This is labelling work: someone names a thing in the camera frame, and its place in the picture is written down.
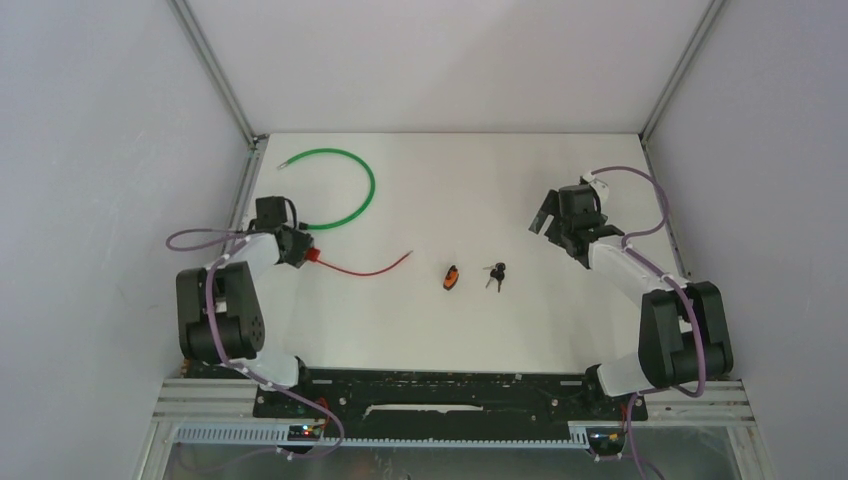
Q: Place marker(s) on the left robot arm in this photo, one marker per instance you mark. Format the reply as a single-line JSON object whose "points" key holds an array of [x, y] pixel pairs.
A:
{"points": [[219, 317]]}

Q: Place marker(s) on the green cable lock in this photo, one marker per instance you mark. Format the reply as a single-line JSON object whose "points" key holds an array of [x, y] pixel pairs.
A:
{"points": [[340, 186]]}

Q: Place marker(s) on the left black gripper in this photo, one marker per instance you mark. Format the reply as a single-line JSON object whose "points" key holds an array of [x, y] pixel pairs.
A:
{"points": [[287, 227]]}

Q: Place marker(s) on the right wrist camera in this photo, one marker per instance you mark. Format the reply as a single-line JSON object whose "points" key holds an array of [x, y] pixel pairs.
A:
{"points": [[600, 188]]}

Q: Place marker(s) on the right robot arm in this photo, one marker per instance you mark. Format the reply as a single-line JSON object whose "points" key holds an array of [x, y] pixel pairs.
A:
{"points": [[682, 331]]}

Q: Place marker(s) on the black key bunch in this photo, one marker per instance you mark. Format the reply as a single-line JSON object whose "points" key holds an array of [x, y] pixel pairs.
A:
{"points": [[497, 275]]}

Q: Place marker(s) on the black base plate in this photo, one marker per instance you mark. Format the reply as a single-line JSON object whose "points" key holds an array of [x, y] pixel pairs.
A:
{"points": [[385, 405]]}

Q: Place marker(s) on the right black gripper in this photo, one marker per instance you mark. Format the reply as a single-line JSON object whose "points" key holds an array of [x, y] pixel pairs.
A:
{"points": [[551, 206]]}

